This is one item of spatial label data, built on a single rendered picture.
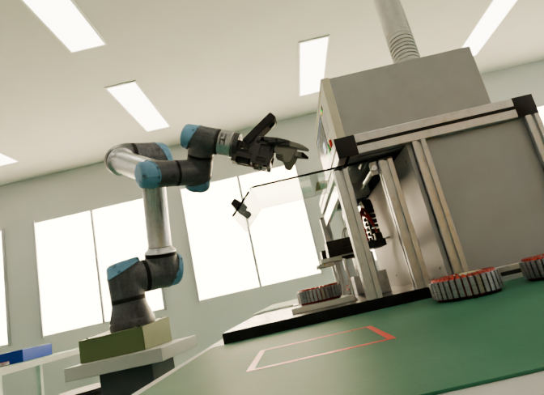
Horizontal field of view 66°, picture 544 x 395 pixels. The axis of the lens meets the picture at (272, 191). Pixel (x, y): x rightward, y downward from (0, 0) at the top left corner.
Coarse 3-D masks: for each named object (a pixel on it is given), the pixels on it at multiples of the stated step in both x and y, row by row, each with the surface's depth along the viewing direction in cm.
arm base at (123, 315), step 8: (136, 296) 141; (144, 296) 145; (112, 304) 141; (120, 304) 139; (128, 304) 139; (136, 304) 140; (144, 304) 143; (112, 312) 141; (120, 312) 138; (128, 312) 138; (136, 312) 140; (144, 312) 140; (152, 312) 145; (112, 320) 141; (120, 320) 137; (128, 320) 137; (136, 320) 138; (144, 320) 139; (152, 320) 142; (112, 328) 138; (120, 328) 136; (128, 328) 136
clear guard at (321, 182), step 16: (304, 176) 94; (320, 176) 97; (352, 176) 104; (256, 192) 98; (272, 192) 101; (288, 192) 105; (304, 192) 109; (320, 192) 113; (240, 208) 94; (256, 208) 109; (240, 224) 103
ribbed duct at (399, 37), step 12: (384, 0) 267; (396, 0) 266; (384, 12) 266; (396, 12) 262; (384, 24) 266; (396, 24) 259; (408, 24) 261; (396, 36) 256; (408, 36) 254; (396, 48) 254; (408, 48) 250; (396, 60) 253
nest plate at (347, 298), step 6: (330, 300) 96; (336, 300) 96; (342, 300) 96; (348, 300) 96; (300, 306) 102; (306, 306) 96; (312, 306) 96; (318, 306) 96; (324, 306) 96; (294, 312) 96
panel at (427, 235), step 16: (400, 160) 97; (400, 176) 99; (416, 176) 88; (384, 192) 118; (416, 192) 90; (384, 208) 122; (416, 208) 93; (384, 224) 126; (416, 224) 95; (432, 224) 86; (432, 240) 87; (384, 256) 136; (400, 256) 116; (432, 256) 89; (400, 272) 120; (432, 272) 92; (448, 272) 83
